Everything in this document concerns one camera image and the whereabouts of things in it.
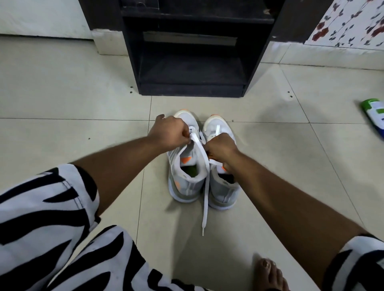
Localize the person's right hand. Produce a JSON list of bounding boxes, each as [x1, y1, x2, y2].
[[203, 133, 240, 173]]

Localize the person's left hand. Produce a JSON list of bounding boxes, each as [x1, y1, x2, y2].
[[147, 114, 191, 153]]

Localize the grey sneaker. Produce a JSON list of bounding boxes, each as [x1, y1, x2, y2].
[[202, 114, 241, 210], [167, 109, 210, 203]]

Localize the person's right forearm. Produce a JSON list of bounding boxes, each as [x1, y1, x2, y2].
[[229, 153, 368, 288]]

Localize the person's left forearm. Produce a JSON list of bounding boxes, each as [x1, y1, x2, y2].
[[72, 136, 164, 216]]

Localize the person's right foot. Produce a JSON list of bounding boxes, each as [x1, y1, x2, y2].
[[253, 258, 290, 291]]

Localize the black open shelf box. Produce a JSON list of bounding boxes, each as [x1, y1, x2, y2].
[[120, 0, 275, 98]]

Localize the clear plastic box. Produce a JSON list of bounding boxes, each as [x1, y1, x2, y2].
[[121, 0, 160, 9]]

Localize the dark brown wooden cabinet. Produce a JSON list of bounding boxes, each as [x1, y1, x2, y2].
[[78, 0, 334, 44]]

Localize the green blue white bottle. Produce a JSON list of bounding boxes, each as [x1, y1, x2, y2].
[[361, 98, 384, 139]]

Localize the zebra striped garment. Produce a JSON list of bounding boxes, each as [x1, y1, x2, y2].
[[0, 163, 384, 291]]

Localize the white floral patterned sheet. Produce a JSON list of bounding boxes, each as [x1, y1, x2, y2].
[[304, 0, 384, 51]]

